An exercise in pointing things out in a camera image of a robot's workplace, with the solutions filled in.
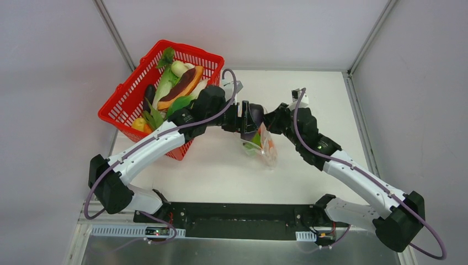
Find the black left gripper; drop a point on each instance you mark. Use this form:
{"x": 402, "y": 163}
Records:
{"x": 238, "y": 119}

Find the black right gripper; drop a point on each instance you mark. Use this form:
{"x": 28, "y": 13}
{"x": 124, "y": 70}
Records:
{"x": 272, "y": 121}

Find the green round vegetable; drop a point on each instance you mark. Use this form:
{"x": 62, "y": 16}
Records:
{"x": 254, "y": 143}

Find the clear dotted zip top bag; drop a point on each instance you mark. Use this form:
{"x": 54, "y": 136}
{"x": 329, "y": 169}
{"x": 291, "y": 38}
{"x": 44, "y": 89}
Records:
{"x": 268, "y": 154}

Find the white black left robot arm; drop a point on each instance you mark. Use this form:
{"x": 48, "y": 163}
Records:
{"x": 110, "y": 178}

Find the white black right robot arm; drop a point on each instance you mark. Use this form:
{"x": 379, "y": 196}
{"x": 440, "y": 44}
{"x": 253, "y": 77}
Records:
{"x": 395, "y": 216}

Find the green leafy lettuce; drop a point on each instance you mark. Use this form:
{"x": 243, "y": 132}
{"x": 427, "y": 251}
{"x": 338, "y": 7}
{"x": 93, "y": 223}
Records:
{"x": 168, "y": 78}

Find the yellow lemon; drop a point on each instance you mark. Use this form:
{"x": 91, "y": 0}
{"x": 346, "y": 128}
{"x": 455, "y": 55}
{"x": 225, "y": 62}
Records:
{"x": 139, "y": 124}

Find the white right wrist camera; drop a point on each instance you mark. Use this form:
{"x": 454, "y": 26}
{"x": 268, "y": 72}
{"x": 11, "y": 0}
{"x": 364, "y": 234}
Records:
{"x": 299, "y": 98}

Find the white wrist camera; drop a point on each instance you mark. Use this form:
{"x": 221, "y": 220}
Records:
{"x": 229, "y": 87}
{"x": 299, "y": 98}

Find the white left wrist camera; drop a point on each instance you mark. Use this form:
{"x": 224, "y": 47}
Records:
{"x": 229, "y": 87}

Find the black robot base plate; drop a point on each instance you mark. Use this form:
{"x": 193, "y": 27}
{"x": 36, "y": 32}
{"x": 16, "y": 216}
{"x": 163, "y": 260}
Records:
{"x": 244, "y": 221}

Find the aluminium frame rail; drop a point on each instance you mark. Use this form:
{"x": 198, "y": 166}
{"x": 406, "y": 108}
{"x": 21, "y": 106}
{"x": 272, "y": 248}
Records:
{"x": 124, "y": 217}

